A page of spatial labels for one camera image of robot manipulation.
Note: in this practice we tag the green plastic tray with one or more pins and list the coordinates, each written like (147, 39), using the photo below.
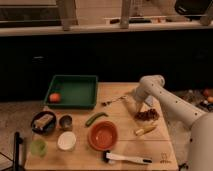
(76, 91)

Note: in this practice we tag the green plastic cup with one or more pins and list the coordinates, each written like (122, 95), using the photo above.
(38, 147)

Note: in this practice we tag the white paper cup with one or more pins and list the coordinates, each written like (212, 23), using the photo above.
(67, 141)

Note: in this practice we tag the black bowl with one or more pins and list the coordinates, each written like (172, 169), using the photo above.
(49, 128)

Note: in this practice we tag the orange bowl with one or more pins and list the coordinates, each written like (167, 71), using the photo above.
(103, 136)

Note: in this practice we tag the wrapped sandwich block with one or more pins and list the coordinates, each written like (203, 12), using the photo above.
(43, 121)

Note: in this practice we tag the red grapes bunch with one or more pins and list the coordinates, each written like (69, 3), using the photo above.
(148, 115)

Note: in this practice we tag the orange fruit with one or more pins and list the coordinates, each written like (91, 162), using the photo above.
(54, 98)

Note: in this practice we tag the black stand left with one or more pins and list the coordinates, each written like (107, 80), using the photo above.
(16, 166)

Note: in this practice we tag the small metal cup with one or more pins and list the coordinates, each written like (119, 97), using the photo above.
(65, 122)

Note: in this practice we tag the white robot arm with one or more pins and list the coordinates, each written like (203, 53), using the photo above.
(200, 154)

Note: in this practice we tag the green pepper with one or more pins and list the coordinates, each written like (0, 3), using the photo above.
(94, 117)

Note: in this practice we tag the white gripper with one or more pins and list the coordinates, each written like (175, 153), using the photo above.
(139, 105)

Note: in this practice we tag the white black brush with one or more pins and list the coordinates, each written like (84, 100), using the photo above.
(107, 155)

